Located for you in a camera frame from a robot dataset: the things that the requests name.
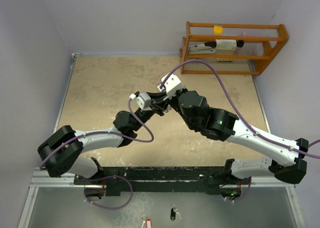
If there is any large metal keyring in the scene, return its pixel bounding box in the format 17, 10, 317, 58
164, 105, 172, 113

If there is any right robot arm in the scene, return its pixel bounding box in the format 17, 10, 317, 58
166, 88, 309, 185

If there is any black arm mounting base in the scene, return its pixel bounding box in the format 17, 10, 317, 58
74, 159, 251, 197

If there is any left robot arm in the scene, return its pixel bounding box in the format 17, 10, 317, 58
37, 91, 169, 184

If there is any wooden three-tier shelf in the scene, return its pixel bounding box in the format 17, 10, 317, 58
179, 21, 289, 75

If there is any grey black stapler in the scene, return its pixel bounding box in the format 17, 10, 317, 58
188, 41, 217, 55

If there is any white green staple box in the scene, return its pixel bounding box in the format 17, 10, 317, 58
215, 39, 237, 51

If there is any yellow tape measure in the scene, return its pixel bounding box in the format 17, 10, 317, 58
213, 25, 224, 35

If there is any black red stamp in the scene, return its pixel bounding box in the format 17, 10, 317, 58
236, 40, 245, 48

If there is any black tag key bunch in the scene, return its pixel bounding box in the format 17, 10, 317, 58
170, 204, 182, 221

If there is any red tag key bunch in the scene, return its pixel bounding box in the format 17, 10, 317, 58
141, 215, 152, 228

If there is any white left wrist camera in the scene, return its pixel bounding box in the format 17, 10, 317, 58
129, 91, 152, 111

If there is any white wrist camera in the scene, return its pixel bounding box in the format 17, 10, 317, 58
157, 74, 185, 99
129, 91, 152, 111

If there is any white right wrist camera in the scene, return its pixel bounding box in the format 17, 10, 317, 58
157, 74, 185, 99

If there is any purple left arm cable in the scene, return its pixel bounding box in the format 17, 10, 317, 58
39, 97, 155, 170

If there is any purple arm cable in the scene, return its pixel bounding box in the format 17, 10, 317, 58
39, 97, 155, 170
159, 59, 320, 160

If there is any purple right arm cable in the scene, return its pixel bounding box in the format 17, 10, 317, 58
159, 59, 320, 160

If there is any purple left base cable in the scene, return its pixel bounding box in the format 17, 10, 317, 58
83, 172, 135, 210

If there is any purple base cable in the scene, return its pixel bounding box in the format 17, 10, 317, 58
223, 177, 253, 204
83, 172, 135, 210

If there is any metal corner bracket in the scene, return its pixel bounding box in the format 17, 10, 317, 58
71, 53, 82, 63

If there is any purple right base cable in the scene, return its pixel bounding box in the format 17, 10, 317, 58
223, 177, 253, 204

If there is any aluminium extrusion rail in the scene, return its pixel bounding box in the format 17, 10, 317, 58
29, 167, 296, 188

